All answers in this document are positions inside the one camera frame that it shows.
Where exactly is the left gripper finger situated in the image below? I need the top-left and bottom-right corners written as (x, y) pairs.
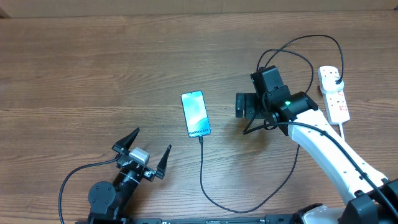
top-left (155, 144), bottom-right (172, 179)
top-left (113, 128), bottom-right (140, 151)

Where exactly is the black USB charging cable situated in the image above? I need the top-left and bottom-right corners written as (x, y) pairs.
top-left (198, 34), bottom-right (345, 214)

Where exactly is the smartphone with blue screen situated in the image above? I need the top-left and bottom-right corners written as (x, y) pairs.
top-left (181, 90), bottom-right (211, 138)

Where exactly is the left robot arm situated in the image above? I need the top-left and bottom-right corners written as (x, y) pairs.
top-left (87, 128), bottom-right (172, 223)

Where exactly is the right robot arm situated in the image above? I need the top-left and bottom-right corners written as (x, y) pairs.
top-left (236, 66), bottom-right (397, 223)

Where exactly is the white charger plug adapter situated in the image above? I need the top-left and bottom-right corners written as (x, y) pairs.
top-left (320, 77), bottom-right (345, 94)

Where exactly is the white power strip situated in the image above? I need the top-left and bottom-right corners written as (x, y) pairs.
top-left (318, 65), bottom-right (350, 124)

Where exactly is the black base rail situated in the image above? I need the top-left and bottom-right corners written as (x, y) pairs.
top-left (76, 214), bottom-right (294, 224)

